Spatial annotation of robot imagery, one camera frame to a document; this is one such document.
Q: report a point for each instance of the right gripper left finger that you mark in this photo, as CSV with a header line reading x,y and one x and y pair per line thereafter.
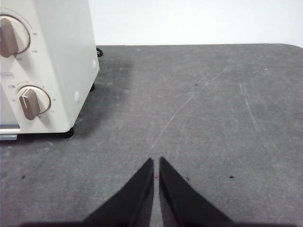
x,y
132,201

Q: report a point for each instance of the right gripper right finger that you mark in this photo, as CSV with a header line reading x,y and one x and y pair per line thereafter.
x,y
182,201

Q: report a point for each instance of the silver oven crumb tray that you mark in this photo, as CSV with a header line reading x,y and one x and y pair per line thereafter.
x,y
8,137

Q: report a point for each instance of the small-dial oven knob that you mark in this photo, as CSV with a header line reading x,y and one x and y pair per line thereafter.
x,y
33,101

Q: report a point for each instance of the cream Toshiba toaster oven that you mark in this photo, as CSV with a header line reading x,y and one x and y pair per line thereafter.
x,y
66,59

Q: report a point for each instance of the large-dial oven knob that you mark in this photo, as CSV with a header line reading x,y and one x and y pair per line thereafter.
x,y
14,35

